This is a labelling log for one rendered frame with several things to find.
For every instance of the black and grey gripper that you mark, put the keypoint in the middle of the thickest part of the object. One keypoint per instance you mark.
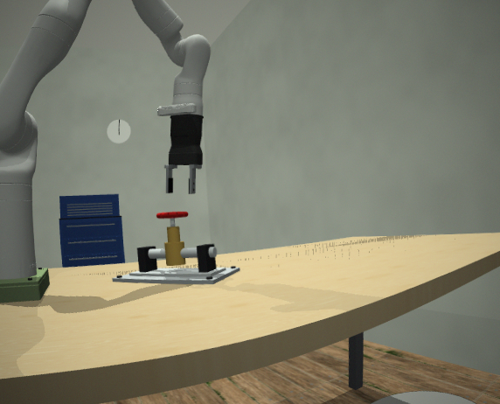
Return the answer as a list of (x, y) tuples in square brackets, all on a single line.
[(185, 135)]

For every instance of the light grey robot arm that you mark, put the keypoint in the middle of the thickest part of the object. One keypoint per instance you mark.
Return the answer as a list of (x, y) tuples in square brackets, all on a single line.
[(46, 45)]

